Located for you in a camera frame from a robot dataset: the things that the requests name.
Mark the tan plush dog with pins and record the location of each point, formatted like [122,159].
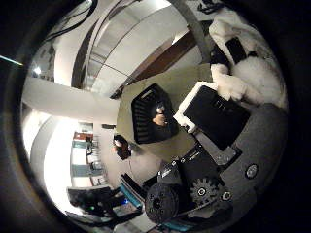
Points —
[160,118]

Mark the black plastic crate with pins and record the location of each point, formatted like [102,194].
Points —
[142,116]

